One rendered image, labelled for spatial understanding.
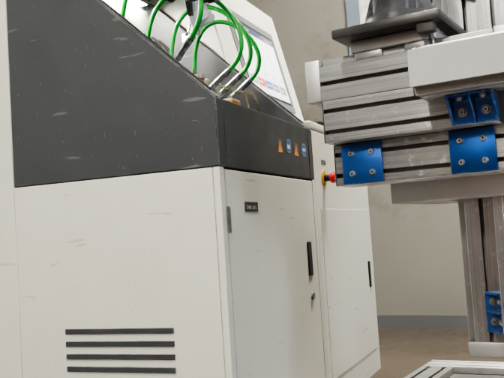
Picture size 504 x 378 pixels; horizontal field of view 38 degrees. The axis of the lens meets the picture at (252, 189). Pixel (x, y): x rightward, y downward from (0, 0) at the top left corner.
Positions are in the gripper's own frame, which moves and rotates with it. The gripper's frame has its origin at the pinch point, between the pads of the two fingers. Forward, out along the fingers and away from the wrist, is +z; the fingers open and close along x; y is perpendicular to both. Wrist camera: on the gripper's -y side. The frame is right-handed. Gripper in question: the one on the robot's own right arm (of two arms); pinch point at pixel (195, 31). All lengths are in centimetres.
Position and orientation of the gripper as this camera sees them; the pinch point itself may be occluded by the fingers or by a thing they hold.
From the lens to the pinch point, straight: 210.8
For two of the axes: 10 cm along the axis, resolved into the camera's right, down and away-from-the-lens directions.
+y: 9.2, -0.8, -3.8
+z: 0.6, 10.0, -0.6
